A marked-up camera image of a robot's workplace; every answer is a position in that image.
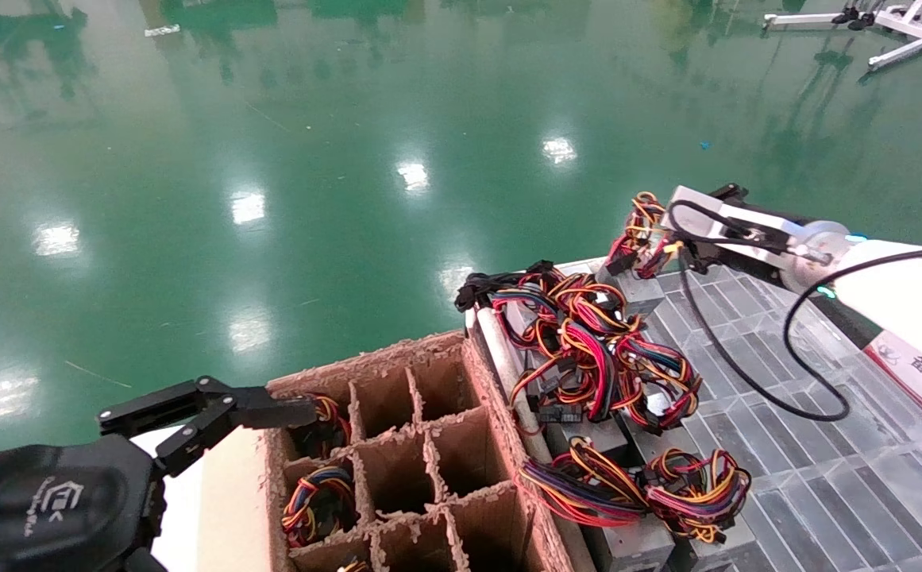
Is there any brown cardboard divider box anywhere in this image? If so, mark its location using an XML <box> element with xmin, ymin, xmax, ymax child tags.
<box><xmin>199</xmin><ymin>330</ymin><xmax>598</xmax><ymax>572</ymax></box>

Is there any white metal floor stand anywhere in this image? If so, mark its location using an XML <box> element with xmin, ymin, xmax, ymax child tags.
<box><xmin>762</xmin><ymin>0</ymin><xmax>922</xmax><ymax>74</ymax></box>

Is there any wire bundle in lower cell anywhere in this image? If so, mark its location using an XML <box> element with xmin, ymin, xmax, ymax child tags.
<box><xmin>282</xmin><ymin>466</ymin><xmax>359</xmax><ymax>550</ymax></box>

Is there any wire bundle in upper cell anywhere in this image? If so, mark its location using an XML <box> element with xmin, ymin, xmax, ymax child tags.
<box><xmin>294</xmin><ymin>394</ymin><xmax>353</xmax><ymax>460</ymax></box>

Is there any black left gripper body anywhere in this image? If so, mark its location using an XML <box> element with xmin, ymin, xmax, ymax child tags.
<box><xmin>0</xmin><ymin>435</ymin><xmax>168</xmax><ymax>572</ymax></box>

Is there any wire bundle in cell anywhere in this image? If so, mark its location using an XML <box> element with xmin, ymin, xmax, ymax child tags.
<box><xmin>294</xmin><ymin>394</ymin><xmax>353</xmax><ymax>460</ymax></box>
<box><xmin>282</xmin><ymin>466</ymin><xmax>359</xmax><ymax>550</ymax></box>

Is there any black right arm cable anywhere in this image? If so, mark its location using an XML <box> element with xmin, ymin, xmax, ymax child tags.
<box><xmin>667</xmin><ymin>199</ymin><xmax>922</xmax><ymax>423</ymax></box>

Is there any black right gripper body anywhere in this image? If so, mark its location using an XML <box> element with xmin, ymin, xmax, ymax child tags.
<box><xmin>679</xmin><ymin>237</ymin><xmax>789</xmax><ymax>284</ymax></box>

